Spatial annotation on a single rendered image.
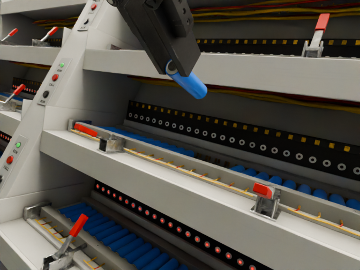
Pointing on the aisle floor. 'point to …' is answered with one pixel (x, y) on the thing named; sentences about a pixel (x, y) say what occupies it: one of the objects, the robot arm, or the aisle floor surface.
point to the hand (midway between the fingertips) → (164, 33)
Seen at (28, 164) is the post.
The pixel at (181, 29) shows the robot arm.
